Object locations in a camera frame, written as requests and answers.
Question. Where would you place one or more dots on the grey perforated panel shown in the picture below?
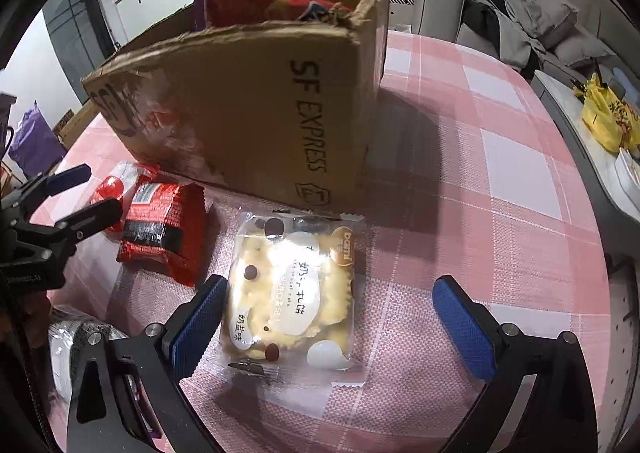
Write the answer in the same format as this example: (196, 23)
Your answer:
(617, 343)

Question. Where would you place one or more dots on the dark glass door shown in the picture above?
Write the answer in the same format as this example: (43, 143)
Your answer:
(75, 23)

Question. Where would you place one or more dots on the dark clothes pile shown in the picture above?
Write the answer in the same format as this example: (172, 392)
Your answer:
(500, 28)

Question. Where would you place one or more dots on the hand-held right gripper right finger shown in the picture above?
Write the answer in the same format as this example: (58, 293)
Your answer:
(462, 328)

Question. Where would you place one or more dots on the silver printed packet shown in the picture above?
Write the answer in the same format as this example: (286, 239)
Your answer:
(70, 358)

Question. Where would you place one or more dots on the red and black snack packet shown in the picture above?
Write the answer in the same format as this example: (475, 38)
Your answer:
(160, 228)

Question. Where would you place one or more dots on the purple bag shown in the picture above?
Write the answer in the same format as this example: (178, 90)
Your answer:
(32, 140)

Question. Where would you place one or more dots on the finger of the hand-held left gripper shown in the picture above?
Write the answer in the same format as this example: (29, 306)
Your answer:
(70, 179)
(92, 218)

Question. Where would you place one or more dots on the yellow plastic bag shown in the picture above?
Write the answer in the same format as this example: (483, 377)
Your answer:
(607, 115)

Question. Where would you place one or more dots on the printed cardboard floor box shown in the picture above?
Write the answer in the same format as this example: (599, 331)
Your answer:
(77, 125)

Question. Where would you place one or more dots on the clear biscuit packet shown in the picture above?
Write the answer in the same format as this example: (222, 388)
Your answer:
(290, 293)

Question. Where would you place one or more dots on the grey pillow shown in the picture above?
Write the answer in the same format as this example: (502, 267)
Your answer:
(585, 53)
(555, 15)

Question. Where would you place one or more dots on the white dish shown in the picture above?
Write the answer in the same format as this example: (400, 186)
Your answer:
(629, 183)

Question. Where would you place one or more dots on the pink checked tablecloth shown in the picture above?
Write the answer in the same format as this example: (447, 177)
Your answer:
(450, 158)

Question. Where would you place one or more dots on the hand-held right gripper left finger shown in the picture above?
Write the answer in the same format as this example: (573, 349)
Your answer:
(197, 328)

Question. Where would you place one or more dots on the brown cardboard box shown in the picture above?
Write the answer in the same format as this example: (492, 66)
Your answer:
(250, 108)

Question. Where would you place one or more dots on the grey coffee table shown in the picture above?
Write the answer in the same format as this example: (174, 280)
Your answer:
(570, 113)

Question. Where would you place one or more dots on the white and red packet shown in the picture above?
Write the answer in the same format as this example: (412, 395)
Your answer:
(112, 188)

